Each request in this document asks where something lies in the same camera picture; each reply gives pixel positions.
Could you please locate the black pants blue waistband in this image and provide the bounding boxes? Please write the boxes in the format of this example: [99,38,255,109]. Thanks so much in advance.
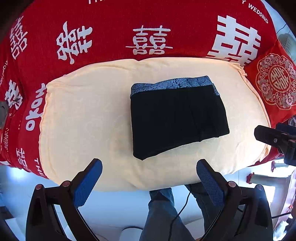
[130,76,230,160]

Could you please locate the red patterned throw pillow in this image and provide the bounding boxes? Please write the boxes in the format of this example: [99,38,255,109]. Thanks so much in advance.
[244,40,296,166]

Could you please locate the operator legs in jeans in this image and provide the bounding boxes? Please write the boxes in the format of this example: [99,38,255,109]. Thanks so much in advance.
[140,182,221,241]

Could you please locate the cream seat cushion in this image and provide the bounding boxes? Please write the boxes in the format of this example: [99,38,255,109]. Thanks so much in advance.
[39,57,270,191]

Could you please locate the red sofa cover white characters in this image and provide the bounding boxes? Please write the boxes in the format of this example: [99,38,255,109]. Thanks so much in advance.
[1,1,277,177]

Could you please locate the black cable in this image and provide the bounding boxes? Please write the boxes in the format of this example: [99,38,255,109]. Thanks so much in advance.
[166,191,192,241]

